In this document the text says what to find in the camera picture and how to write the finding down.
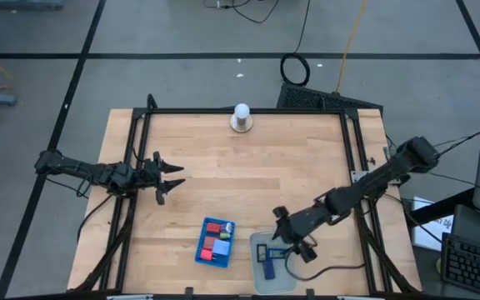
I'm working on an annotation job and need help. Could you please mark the light blue box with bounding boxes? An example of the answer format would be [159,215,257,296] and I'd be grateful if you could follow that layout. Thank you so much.
[212,239,231,257]

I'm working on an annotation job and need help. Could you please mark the thin black floor cable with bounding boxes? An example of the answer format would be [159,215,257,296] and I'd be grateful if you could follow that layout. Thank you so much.
[204,0,283,24]

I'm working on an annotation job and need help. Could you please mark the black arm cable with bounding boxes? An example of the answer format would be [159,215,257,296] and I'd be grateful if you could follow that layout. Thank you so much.
[283,253,367,283]
[46,157,139,243]

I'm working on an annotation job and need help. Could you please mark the white paper sheet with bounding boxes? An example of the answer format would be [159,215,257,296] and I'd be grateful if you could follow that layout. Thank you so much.
[411,195,454,252]

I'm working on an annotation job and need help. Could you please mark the white bulb brass lamp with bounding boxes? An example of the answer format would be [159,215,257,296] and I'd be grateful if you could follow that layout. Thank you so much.
[229,102,254,134]

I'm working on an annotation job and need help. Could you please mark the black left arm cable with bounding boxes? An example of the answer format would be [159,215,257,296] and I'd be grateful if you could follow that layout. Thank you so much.
[46,157,139,243]

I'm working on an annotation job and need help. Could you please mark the blue slotted plastic basket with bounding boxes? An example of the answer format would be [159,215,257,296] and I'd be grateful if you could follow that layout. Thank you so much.
[194,216,237,268]

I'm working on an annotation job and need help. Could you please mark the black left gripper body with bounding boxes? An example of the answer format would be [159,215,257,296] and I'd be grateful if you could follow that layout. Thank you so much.
[137,151,168,206]

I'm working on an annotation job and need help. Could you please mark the black desk bar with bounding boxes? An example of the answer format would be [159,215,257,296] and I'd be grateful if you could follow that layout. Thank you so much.
[406,187,474,228]

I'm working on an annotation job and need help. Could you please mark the dark blue box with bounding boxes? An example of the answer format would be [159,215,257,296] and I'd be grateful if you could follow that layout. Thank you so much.
[262,259,277,281]

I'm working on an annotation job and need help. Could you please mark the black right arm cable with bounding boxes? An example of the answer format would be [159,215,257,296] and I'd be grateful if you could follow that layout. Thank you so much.
[283,253,367,283]

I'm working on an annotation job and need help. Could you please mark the yellow cable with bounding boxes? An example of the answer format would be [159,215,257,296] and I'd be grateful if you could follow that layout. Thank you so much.
[333,0,368,94]

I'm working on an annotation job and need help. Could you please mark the black keyboard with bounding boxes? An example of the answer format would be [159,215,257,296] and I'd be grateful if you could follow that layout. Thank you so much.
[439,232,480,298]

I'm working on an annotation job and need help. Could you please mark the black table frame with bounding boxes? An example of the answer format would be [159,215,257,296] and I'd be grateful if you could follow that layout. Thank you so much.
[71,106,423,295]

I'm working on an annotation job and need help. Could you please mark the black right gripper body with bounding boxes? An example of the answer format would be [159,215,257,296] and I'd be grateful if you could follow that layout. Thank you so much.
[272,206,318,263]

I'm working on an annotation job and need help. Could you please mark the coiled black floor cable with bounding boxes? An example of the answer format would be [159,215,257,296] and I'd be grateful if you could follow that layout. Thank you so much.
[280,0,312,88]

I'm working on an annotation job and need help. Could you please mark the white plastic bin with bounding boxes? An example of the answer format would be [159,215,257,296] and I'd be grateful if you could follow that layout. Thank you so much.
[247,230,298,296]

